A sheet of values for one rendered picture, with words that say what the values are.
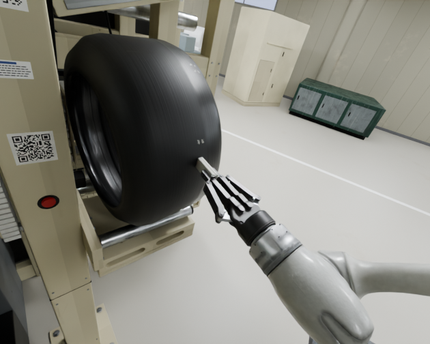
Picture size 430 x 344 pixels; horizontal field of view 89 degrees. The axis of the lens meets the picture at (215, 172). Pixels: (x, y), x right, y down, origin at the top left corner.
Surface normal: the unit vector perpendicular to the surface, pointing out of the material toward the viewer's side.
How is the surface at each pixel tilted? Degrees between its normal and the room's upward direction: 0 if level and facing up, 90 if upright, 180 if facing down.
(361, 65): 90
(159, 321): 0
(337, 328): 58
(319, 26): 90
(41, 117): 90
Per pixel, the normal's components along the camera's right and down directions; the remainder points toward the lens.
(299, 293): -0.53, -0.20
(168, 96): 0.60, -0.22
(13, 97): 0.61, 0.55
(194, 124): 0.67, 0.04
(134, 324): 0.22, -0.81
